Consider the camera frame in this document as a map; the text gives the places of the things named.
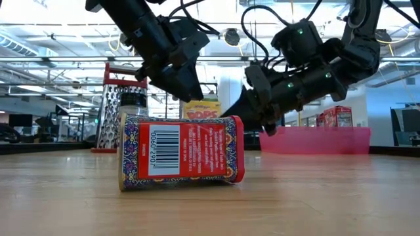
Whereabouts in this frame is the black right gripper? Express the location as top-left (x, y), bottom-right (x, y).
top-left (221, 70), bottom-right (305, 137)

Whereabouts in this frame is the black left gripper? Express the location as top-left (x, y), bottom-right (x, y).
top-left (135, 18), bottom-right (204, 102)

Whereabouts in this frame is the yellow Corn Pops box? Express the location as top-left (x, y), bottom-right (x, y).
top-left (182, 93), bottom-right (222, 120)

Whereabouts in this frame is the glass shaker black lid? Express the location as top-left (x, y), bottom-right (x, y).
top-left (118, 92), bottom-right (148, 117)

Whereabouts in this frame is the small red cereal box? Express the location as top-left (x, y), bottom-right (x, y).
top-left (323, 105), bottom-right (354, 128)

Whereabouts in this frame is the red translucent plastic bin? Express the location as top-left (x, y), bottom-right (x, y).
top-left (258, 126), bottom-right (372, 155)

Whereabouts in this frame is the red patterned spice tin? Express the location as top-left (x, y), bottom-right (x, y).
top-left (117, 113), bottom-right (246, 193)

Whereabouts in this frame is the black monitor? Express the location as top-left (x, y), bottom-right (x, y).
top-left (9, 113), bottom-right (33, 128)

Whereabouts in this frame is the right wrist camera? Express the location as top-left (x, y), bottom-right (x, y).
top-left (245, 64), bottom-right (273, 99)

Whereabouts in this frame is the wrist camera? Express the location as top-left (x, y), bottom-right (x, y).
top-left (245, 64), bottom-right (273, 99)
top-left (169, 30), bottom-right (211, 68)

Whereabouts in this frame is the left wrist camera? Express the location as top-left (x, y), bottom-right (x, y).
top-left (169, 30), bottom-right (211, 68)

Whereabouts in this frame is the metal box grater red handle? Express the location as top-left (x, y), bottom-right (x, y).
top-left (91, 62), bottom-right (149, 154)

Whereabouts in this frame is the black ceiling cable reel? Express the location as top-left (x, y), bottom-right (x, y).
top-left (375, 28), bottom-right (393, 47)
top-left (224, 28), bottom-right (242, 47)

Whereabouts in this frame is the background workstation frame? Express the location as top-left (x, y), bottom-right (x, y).
top-left (34, 104), bottom-right (99, 145)
top-left (390, 106), bottom-right (420, 148)

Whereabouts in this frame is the black metal table frame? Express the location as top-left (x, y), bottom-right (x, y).
top-left (0, 140), bottom-right (420, 157)

